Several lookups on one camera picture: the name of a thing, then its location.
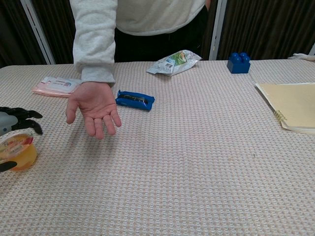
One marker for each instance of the black grey left robot hand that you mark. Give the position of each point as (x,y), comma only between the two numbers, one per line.
(19,120)

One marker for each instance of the person left hand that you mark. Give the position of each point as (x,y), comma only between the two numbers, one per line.
(208,4)

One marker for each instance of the person right hand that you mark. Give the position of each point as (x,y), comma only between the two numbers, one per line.
(94,105)

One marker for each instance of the orange jelly cup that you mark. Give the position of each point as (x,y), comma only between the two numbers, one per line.
(21,155)

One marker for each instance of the blue snack bar wrapper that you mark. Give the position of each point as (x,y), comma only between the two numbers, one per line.
(135,100)

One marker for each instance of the pink wet wipes pack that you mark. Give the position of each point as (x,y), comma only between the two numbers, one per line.
(55,86)

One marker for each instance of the person torso white top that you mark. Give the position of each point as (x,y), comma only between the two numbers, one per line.
(157,14)

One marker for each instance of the person grey sleeved right arm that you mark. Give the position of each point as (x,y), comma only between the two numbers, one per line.
(94,41)

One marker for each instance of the dark curtain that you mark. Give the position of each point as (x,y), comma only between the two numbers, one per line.
(14,32)
(268,27)

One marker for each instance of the blue toy building block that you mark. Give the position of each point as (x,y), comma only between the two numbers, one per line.
(238,64)

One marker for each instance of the white green snack bag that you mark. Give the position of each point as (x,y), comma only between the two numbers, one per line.
(173,63)

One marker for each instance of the beige woven tablecloth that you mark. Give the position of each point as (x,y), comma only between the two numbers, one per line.
(187,172)

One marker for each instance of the cream spiral notebook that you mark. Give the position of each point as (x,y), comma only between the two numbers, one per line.
(295,105)

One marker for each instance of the grey metal frame post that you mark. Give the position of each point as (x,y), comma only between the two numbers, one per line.
(37,32)
(217,32)

